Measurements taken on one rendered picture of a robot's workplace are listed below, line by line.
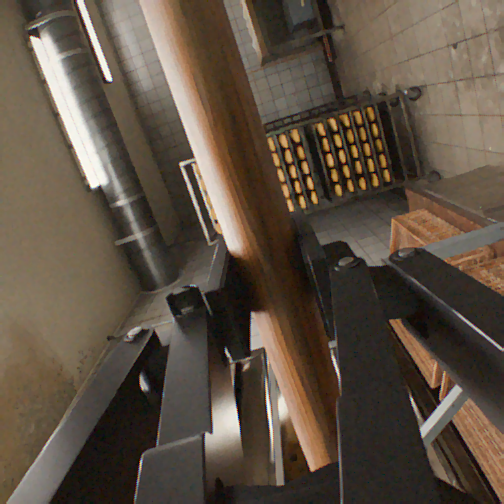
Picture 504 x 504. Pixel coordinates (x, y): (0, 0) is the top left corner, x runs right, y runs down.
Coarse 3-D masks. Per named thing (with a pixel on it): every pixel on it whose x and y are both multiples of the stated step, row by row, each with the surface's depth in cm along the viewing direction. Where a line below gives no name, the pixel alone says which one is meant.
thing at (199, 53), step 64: (192, 0) 12; (192, 64) 13; (192, 128) 14; (256, 128) 14; (256, 192) 15; (256, 256) 15; (256, 320) 17; (320, 320) 17; (320, 384) 18; (320, 448) 19
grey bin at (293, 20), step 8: (288, 0) 376; (296, 0) 377; (304, 0) 377; (288, 8) 381; (296, 8) 379; (304, 8) 380; (288, 16) 397; (296, 16) 382; (304, 16) 382; (312, 16) 383; (288, 24) 415; (296, 24) 385; (304, 24) 400
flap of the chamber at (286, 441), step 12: (276, 384) 143; (276, 396) 136; (276, 408) 131; (276, 420) 125; (288, 420) 134; (276, 432) 121; (288, 432) 127; (276, 444) 116; (288, 444) 121; (300, 444) 133; (276, 456) 112; (288, 456) 115; (300, 456) 126; (276, 468) 107; (288, 468) 110; (300, 468) 120; (288, 480) 105
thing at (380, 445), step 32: (352, 288) 11; (352, 320) 9; (384, 320) 9; (352, 352) 8; (384, 352) 8; (352, 384) 7; (384, 384) 7; (352, 416) 6; (384, 416) 6; (352, 448) 5; (384, 448) 5; (416, 448) 5; (352, 480) 5; (384, 480) 5; (416, 480) 4
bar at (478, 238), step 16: (496, 224) 104; (448, 240) 105; (464, 240) 103; (480, 240) 103; (496, 240) 103; (448, 256) 104; (336, 352) 113; (336, 368) 106; (448, 400) 64; (464, 400) 63; (432, 416) 66; (448, 416) 64; (432, 432) 66
